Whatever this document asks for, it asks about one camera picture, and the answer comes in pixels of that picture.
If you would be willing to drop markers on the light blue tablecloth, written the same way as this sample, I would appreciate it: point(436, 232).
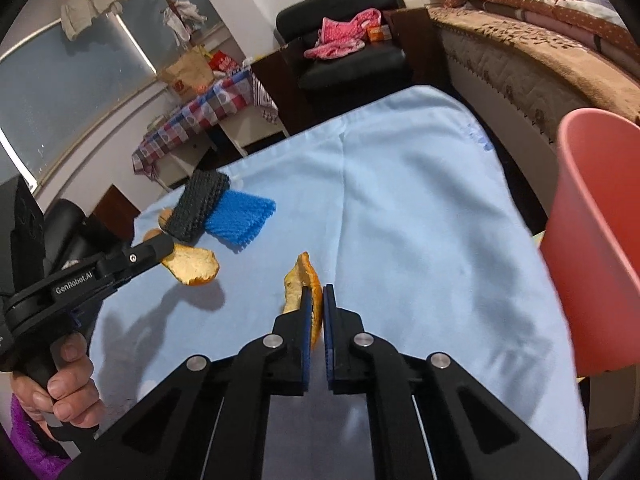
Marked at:
point(400, 185)

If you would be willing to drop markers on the pink plastic bin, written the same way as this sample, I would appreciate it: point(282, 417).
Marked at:
point(590, 260)

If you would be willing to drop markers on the brown paper bag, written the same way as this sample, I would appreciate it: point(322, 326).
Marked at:
point(187, 72)

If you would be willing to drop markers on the white table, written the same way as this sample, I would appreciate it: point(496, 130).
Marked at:
point(235, 135)

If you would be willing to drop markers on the black leather armchair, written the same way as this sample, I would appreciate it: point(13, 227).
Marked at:
point(350, 67)

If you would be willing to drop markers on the blue foam net sleeve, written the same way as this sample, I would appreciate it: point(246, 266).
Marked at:
point(240, 215)

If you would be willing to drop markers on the black sofa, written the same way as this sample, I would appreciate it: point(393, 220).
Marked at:
point(75, 230)

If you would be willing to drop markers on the orange peel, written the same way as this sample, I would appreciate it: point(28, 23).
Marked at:
point(192, 265)
point(165, 217)
point(152, 234)
point(300, 280)

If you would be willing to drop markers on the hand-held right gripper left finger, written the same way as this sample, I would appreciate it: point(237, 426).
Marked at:
point(306, 345)

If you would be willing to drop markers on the pink clothing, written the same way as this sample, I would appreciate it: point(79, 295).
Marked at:
point(340, 35)

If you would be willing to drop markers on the person's left forearm purple sleeve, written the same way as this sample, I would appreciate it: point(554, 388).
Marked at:
point(30, 445)

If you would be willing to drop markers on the white bed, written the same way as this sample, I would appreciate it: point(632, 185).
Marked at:
point(500, 90)

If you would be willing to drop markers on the brown wooden cabinet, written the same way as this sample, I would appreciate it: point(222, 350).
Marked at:
point(117, 207)

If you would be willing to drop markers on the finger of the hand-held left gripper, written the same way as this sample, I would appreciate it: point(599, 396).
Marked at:
point(145, 255)

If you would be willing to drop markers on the person's left hand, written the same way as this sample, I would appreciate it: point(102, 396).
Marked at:
point(75, 390)

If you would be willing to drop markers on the black foam net sleeve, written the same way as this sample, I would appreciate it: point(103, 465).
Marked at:
point(197, 205)

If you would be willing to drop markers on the dark wooden side table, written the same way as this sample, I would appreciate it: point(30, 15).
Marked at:
point(415, 50)
point(275, 95)

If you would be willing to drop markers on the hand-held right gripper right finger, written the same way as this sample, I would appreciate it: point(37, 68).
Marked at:
point(328, 345)

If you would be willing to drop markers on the brown spotted blanket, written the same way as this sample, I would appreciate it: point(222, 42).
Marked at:
point(525, 55)

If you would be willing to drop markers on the red box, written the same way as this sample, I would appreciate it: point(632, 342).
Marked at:
point(222, 61)

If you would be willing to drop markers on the small orange box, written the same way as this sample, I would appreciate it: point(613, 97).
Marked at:
point(379, 33)

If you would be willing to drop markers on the checkered tablecloth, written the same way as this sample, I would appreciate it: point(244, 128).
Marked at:
point(200, 110)

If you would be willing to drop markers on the floral quilt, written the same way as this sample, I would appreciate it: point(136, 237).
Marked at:
point(540, 7)

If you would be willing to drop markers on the window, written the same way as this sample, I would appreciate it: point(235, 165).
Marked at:
point(65, 80)

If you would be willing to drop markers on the white hanging garment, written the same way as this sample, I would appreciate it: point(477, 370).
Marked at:
point(182, 17)

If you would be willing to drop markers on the beige hanging garment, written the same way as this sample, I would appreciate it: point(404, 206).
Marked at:
point(92, 5)

